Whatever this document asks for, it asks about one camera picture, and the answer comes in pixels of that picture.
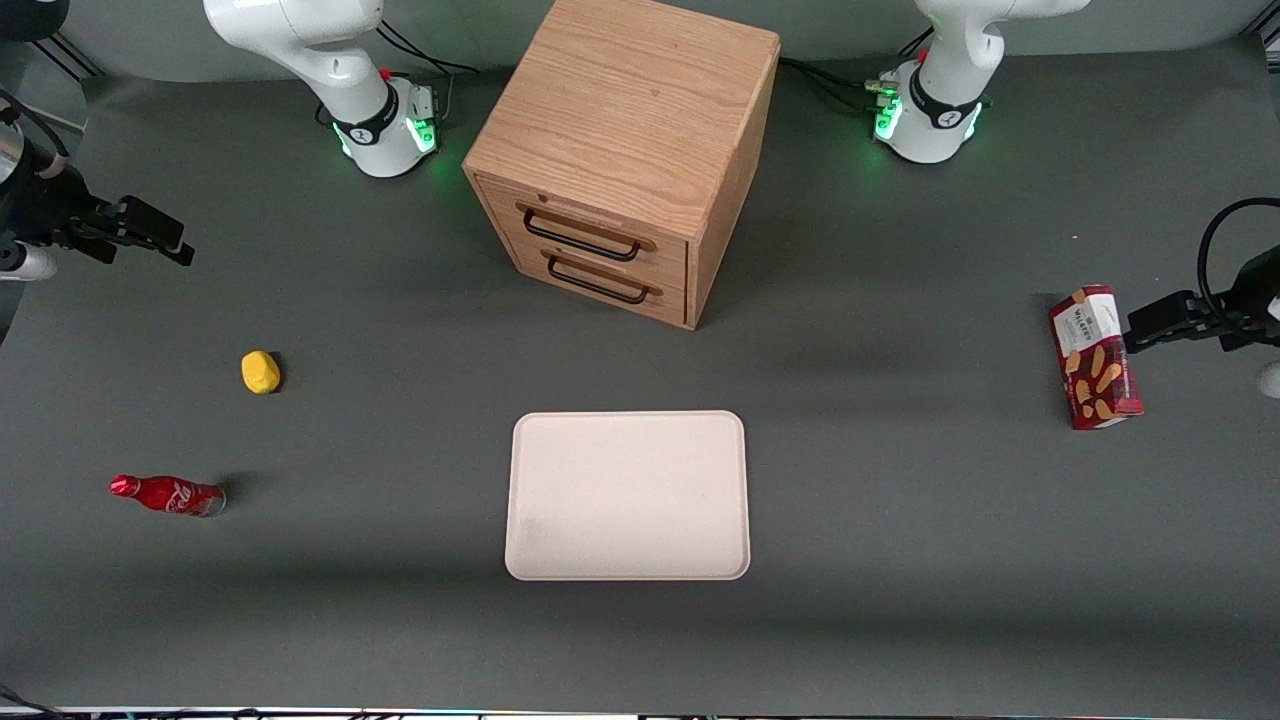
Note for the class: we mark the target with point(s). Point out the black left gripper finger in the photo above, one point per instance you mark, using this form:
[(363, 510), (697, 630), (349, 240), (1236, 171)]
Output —
[(1170, 340), (1165, 312)]

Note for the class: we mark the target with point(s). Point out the wooden two-drawer cabinet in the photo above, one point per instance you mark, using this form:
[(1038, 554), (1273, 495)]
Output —
[(620, 110)]

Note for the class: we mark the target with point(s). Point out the beige rectangular tray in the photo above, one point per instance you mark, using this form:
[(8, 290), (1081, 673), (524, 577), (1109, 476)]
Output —
[(627, 495)]

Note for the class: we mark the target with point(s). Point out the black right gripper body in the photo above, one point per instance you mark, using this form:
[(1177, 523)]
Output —
[(48, 208)]

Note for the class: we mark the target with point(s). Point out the red coke bottle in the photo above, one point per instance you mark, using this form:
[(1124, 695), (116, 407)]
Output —
[(170, 495)]

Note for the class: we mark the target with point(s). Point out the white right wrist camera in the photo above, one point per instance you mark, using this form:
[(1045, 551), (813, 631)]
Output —
[(25, 263)]

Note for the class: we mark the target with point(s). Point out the red cookie box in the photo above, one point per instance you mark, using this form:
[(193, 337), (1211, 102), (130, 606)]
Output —
[(1095, 360)]

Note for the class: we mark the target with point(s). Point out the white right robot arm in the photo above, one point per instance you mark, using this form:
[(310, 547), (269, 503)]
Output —
[(330, 70)]

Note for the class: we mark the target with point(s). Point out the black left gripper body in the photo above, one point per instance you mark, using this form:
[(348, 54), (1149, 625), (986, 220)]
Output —
[(1252, 300)]

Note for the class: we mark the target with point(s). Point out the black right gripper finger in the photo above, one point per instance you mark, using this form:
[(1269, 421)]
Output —
[(180, 255), (150, 222)]

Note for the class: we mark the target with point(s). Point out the yellow lemon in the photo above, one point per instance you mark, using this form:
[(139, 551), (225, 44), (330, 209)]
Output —
[(260, 372)]

